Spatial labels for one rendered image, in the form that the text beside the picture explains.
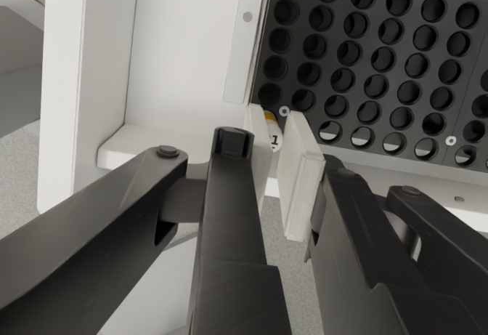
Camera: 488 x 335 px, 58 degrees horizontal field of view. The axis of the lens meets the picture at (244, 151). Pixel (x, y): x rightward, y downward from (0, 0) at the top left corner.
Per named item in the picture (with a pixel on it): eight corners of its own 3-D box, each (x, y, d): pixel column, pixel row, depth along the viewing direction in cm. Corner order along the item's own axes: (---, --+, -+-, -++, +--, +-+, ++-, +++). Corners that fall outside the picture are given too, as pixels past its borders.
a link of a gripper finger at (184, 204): (238, 237, 13) (134, 221, 12) (239, 175, 17) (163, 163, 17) (247, 189, 12) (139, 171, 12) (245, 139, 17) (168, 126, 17)
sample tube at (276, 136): (274, 130, 25) (280, 155, 20) (252, 126, 25) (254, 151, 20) (278, 109, 24) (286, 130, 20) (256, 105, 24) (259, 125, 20)
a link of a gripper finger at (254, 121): (256, 235, 14) (233, 232, 14) (250, 165, 21) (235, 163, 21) (274, 149, 14) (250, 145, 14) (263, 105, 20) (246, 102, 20)
